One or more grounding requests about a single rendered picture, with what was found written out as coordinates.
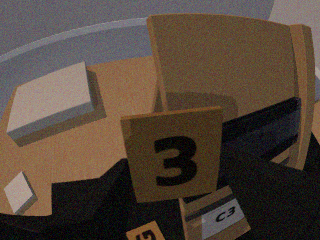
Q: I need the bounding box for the tan letter tile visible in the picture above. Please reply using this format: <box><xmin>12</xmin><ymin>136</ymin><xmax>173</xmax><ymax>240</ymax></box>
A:
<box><xmin>125</xmin><ymin>220</ymin><xmax>165</xmax><ymax>240</ymax></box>

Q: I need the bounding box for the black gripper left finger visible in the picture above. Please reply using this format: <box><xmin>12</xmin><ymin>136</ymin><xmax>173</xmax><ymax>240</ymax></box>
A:
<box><xmin>0</xmin><ymin>159</ymin><xmax>132</xmax><ymax>240</ymax></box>

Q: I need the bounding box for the brown board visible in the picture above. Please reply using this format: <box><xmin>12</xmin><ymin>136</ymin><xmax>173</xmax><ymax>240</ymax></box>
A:
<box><xmin>147</xmin><ymin>12</ymin><xmax>316</xmax><ymax>240</ymax></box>

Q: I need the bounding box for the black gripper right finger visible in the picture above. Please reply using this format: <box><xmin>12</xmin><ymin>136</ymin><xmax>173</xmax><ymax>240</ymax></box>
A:
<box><xmin>219</xmin><ymin>144</ymin><xmax>320</xmax><ymax>240</ymax></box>

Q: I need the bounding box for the beige square tile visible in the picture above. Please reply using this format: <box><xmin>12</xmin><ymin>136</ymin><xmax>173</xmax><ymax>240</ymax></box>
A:
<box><xmin>4</xmin><ymin>172</ymin><xmax>35</xmax><ymax>215</ymax></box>

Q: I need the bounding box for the brown letter tile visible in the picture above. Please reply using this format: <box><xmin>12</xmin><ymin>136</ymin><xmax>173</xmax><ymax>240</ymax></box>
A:
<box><xmin>120</xmin><ymin>105</ymin><xmax>223</xmax><ymax>203</ymax></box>

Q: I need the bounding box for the beige flat rectangular slab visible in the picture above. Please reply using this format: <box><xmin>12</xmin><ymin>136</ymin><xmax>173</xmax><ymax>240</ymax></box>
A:
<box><xmin>7</xmin><ymin>61</ymin><xmax>95</xmax><ymax>140</ymax></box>

